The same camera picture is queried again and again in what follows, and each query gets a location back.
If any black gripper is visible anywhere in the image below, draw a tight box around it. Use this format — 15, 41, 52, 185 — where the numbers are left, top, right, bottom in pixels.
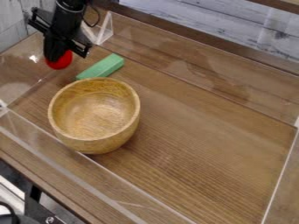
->
28, 6, 92, 62

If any red plush strawberry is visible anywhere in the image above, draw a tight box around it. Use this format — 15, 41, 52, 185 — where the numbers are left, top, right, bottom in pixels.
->
45, 50, 72, 70

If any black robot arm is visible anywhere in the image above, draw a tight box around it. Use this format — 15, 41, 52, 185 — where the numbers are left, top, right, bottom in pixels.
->
28, 0, 92, 62

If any green rectangular block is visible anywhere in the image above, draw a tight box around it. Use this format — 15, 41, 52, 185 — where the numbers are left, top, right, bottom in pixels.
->
76, 53, 125, 81

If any wooden bowl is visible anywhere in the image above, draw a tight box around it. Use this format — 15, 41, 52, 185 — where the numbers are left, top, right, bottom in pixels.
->
48, 78, 140, 154

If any clear acrylic corner bracket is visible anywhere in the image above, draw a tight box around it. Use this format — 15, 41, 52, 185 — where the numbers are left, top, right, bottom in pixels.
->
80, 12, 113, 46

